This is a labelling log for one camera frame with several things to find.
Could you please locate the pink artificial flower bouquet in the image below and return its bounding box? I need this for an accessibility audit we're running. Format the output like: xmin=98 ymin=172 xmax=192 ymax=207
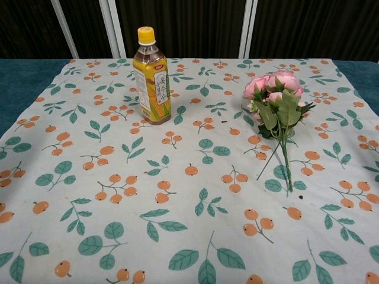
xmin=242 ymin=70 xmax=317 ymax=193

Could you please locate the white fruit-and-leaf print tablecloth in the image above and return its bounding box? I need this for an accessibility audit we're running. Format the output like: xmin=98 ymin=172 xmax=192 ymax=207
xmin=0 ymin=57 xmax=379 ymax=284

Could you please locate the yellow corn tea bottle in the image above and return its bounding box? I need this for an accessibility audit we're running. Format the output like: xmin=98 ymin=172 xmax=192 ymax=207
xmin=131 ymin=26 xmax=173 ymax=125

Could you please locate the dark ribbed partition panel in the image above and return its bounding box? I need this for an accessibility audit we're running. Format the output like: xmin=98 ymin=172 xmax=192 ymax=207
xmin=58 ymin=0 xmax=115 ymax=59
xmin=0 ymin=0 xmax=73 ymax=60
xmin=249 ymin=0 xmax=379 ymax=63
xmin=115 ymin=0 xmax=248 ymax=59

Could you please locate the white metal frame post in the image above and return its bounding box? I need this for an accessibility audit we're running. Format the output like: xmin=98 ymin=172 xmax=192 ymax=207
xmin=237 ymin=0 xmax=259 ymax=59
xmin=50 ymin=0 xmax=79 ymax=59
xmin=98 ymin=0 xmax=127 ymax=59

